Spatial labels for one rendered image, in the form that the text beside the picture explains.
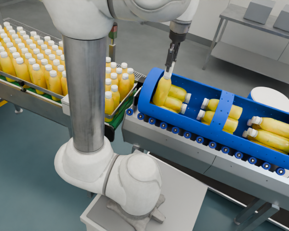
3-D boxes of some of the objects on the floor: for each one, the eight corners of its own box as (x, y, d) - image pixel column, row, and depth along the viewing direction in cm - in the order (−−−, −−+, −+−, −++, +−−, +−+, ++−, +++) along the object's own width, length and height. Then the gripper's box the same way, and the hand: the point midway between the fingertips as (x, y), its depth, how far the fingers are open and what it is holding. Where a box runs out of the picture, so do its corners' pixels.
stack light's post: (110, 139, 241) (113, 46, 165) (107, 138, 242) (108, 44, 165) (112, 137, 244) (115, 44, 167) (108, 135, 244) (111, 42, 168)
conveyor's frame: (109, 198, 194) (113, 130, 132) (-32, 129, 226) (-83, 48, 164) (132, 157, 228) (143, 88, 165) (6, 102, 260) (-24, 27, 197)
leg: (239, 226, 192) (279, 192, 148) (233, 222, 193) (270, 188, 150) (240, 219, 196) (279, 184, 152) (233, 217, 197) (270, 181, 154)
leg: (238, 242, 182) (280, 211, 139) (231, 239, 183) (271, 206, 140) (238, 235, 186) (280, 202, 143) (231, 232, 187) (270, 199, 144)
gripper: (181, 39, 92) (169, 85, 108) (191, 26, 104) (179, 69, 120) (164, 34, 93) (155, 80, 110) (176, 22, 105) (166, 65, 121)
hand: (169, 69), depth 113 cm, fingers closed on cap, 4 cm apart
